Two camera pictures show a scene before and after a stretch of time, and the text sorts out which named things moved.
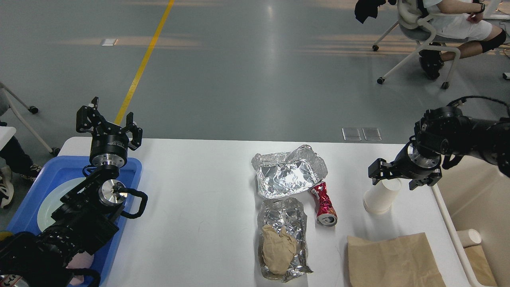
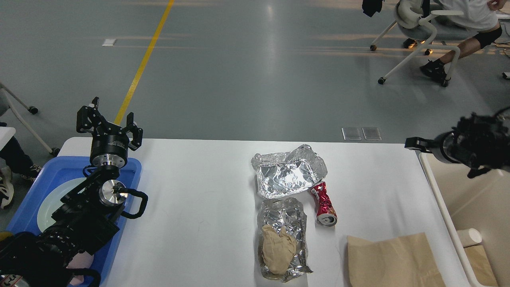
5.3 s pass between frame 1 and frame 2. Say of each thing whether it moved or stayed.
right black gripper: moved
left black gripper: stayed
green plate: stayed
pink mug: stayed
